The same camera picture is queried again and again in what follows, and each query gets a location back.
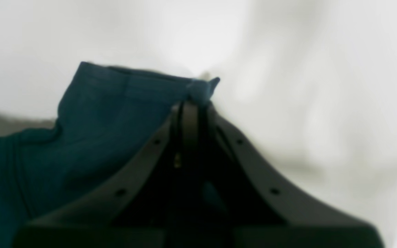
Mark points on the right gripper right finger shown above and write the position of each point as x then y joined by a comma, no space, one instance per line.
267,210

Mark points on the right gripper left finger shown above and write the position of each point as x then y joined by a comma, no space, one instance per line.
126,210

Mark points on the dark teal T-shirt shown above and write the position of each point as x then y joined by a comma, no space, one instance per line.
104,118

